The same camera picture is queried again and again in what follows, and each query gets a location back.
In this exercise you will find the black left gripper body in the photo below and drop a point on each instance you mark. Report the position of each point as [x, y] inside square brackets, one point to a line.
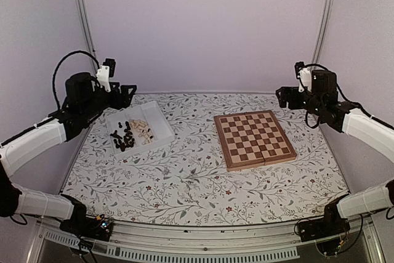
[115, 103]

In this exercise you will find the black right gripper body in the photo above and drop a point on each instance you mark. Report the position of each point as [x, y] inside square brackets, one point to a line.
[295, 104]

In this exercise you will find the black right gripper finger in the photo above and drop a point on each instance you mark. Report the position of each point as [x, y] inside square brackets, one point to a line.
[282, 94]
[292, 90]

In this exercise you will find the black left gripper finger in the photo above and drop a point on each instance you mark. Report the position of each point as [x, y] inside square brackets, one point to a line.
[115, 86]
[127, 93]

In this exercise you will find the white plastic compartment tray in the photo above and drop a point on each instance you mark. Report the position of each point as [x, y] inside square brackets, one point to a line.
[152, 114]

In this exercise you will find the wooden chess board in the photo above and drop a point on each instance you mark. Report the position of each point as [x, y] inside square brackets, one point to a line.
[253, 139]

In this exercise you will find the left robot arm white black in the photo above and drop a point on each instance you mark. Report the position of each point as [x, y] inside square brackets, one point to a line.
[87, 97]

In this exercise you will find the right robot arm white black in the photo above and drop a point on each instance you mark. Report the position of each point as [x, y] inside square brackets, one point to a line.
[317, 94]

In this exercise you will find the pile of light chess pieces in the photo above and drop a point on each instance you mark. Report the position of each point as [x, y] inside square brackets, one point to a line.
[142, 130]

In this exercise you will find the pile of dark chess pieces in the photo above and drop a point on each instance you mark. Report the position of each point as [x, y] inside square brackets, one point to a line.
[123, 137]

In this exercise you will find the floral patterned table cloth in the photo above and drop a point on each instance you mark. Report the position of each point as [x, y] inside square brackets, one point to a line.
[186, 181]

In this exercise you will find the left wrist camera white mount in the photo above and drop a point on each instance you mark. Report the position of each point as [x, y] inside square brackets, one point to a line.
[106, 71]

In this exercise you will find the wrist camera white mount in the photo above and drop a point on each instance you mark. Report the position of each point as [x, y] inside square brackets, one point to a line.
[106, 71]
[304, 75]

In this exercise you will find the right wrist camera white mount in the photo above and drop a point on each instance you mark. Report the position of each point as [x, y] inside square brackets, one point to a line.
[304, 75]

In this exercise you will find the left aluminium frame post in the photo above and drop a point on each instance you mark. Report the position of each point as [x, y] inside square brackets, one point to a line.
[83, 17]

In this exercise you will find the aluminium frame post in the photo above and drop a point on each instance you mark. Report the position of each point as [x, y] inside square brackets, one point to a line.
[83, 17]
[323, 29]

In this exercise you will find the right aluminium frame post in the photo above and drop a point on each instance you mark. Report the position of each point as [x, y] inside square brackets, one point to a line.
[323, 29]

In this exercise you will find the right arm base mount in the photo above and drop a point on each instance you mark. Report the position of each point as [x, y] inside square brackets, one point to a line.
[328, 225]

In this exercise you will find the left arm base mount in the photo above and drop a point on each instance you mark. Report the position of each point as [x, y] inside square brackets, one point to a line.
[80, 225]

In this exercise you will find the front aluminium rail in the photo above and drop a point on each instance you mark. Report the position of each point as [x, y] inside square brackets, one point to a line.
[278, 242]

